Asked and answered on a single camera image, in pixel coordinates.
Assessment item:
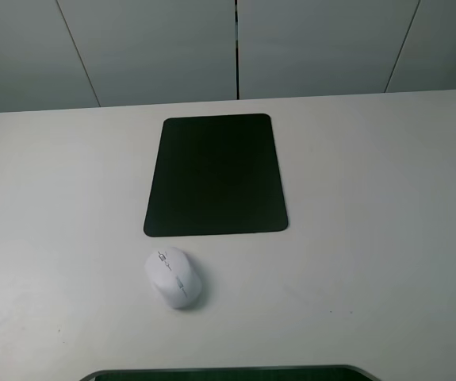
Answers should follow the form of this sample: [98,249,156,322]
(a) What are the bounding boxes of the white wireless computer mouse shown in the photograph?
[145,247,202,309]

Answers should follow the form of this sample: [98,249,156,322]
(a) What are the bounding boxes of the black rectangular mouse pad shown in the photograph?
[143,114,289,237]

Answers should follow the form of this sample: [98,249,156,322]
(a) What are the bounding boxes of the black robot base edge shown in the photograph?
[84,366,374,381]

